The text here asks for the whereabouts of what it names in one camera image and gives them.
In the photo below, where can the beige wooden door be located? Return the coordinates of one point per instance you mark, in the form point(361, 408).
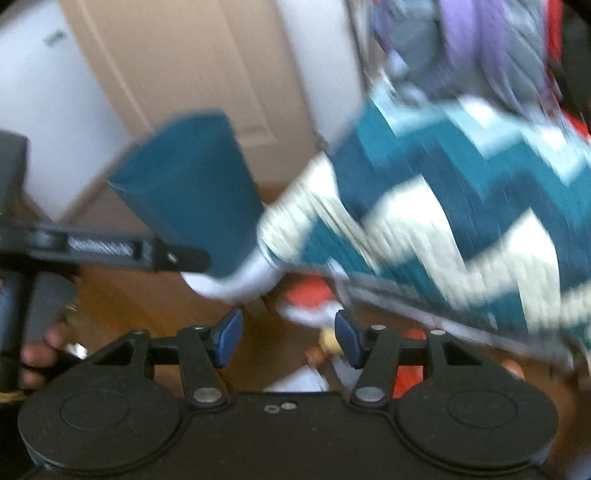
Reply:
point(158, 59)

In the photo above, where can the grey crumpled paper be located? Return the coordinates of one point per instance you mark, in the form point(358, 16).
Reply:
point(346, 374)

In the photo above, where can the metal bed frame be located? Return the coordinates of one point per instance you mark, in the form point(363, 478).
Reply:
point(438, 327)

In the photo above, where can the teal cream zigzag quilt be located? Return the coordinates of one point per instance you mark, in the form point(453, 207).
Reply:
point(455, 208)

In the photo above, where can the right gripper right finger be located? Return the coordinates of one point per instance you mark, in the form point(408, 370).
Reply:
point(380, 351)

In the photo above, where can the white printed tote bag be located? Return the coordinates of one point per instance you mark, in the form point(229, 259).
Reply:
point(307, 379)

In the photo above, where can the purple grey backpack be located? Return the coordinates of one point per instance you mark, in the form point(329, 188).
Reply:
point(439, 50)

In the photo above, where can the teal plastic trash bin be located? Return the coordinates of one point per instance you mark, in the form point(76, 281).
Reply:
point(190, 185)

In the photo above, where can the orange snack wrapper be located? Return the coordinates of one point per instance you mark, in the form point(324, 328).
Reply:
point(315, 356)

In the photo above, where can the red mesh net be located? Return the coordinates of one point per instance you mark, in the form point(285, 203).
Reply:
point(309, 293)

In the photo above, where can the red black backpack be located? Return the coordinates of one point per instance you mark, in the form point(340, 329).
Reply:
point(568, 48)

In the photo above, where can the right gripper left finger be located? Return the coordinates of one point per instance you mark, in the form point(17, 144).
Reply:
point(200, 352)

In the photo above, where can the person's left hand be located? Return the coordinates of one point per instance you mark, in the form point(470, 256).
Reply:
point(51, 356)

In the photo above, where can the clear plastic wrapper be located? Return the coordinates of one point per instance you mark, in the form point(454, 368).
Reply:
point(318, 317)

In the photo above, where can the yellow white small bottle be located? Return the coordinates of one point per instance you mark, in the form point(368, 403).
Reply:
point(328, 342)

